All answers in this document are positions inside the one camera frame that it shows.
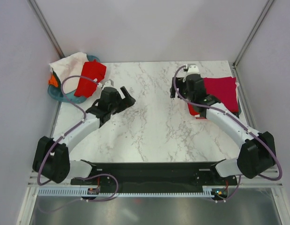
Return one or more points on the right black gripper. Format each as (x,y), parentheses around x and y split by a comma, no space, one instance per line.
(181,82)

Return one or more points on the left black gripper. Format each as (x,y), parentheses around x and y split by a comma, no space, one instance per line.
(126,102)

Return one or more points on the red t shirt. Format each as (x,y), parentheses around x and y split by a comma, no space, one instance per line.
(93,70)
(195,113)

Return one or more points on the magenta polo shirt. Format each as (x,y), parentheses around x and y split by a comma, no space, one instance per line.
(218,81)

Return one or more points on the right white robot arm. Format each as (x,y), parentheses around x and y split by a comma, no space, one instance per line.
(256,149)

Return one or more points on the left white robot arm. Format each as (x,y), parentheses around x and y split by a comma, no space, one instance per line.
(52,154)

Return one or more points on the red t shirt in basket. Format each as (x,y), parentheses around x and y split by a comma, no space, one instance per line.
(93,70)

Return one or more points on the white t shirt in basket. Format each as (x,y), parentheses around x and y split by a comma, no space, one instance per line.
(68,66)

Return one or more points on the teal laundry basket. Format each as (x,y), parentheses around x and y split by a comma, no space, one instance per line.
(68,87)

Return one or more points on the orange garment in basket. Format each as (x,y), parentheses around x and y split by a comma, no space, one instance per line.
(53,81)

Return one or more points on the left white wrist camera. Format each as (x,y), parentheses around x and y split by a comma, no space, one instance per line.
(108,83)

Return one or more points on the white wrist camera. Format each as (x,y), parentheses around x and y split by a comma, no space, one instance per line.
(108,83)
(191,69)

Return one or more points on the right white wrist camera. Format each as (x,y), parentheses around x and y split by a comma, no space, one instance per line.
(191,69)

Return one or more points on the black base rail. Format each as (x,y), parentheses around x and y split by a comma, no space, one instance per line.
(154,176)

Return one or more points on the white slotted cable duct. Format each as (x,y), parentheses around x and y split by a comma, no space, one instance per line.
(203,192)

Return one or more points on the right aluminium corner post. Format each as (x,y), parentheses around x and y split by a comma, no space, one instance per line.
(258,23)

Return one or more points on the aluminium corner post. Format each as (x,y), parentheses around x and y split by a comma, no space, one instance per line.
(258,23)
(45,25)

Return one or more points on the left aluminium corner post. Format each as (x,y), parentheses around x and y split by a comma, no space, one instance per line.
(45,25)

